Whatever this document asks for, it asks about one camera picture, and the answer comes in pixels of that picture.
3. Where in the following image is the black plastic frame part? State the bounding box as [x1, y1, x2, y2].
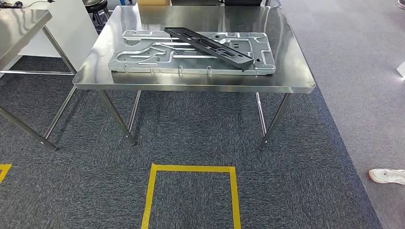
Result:
[164, 27, 256, 73]

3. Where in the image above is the steel workbench table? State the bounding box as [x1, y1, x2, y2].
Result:
[0, 9, 78, 152]
[72, 4, 316, 151]

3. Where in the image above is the yellow floor tape square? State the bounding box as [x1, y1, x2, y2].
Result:
[141, 163, 242, 229]
[0, 164, 12, 185]

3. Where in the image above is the grey stamped metal panel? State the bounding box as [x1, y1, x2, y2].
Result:
[108, 30, 277, 76]

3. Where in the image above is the black bag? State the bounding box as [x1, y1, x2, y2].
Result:
[224, 0, 264, 7]

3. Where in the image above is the cardboard box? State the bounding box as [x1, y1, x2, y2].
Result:
[137, 0, 172, 6]

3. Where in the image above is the black round stool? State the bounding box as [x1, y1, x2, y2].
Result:
[83, 0, 111, 29]

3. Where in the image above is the white cabinet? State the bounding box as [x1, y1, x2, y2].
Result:
[17, 0, 99, 73]

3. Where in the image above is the person's white shoe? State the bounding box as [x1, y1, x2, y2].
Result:
[368, 168, 405, 186]

